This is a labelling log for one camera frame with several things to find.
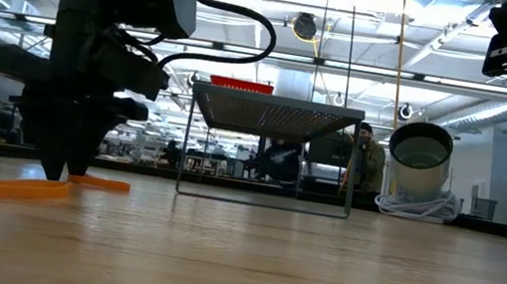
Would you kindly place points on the red plastic basket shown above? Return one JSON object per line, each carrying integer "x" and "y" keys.
{"x": 242, "y": 85}

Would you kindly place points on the red and orange scissors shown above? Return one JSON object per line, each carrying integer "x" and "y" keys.
{"x": 15, "y": 189}

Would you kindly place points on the grey perforated metal shelf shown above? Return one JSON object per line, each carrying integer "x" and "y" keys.
{"x": 277, "y": 118}

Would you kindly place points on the black equipment cabinet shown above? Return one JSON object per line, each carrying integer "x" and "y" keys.
{"x": 333, "y": 149}

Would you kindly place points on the long ceiling light bar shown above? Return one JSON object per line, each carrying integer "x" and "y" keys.
{"x": 345, "y": 65}

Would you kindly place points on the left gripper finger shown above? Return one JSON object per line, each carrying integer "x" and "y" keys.
{"x": 88, "y": 137}
{"x": 50, "y": 137}

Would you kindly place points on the person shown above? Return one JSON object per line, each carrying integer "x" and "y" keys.
{"x": 281, "y": 161}
{"x": 371, "y": 164}

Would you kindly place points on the grey trash bin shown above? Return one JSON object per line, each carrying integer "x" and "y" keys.
{"x": 484, "y": 209}

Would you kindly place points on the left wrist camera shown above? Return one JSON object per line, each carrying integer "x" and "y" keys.
{"x": 133, "y": 73}

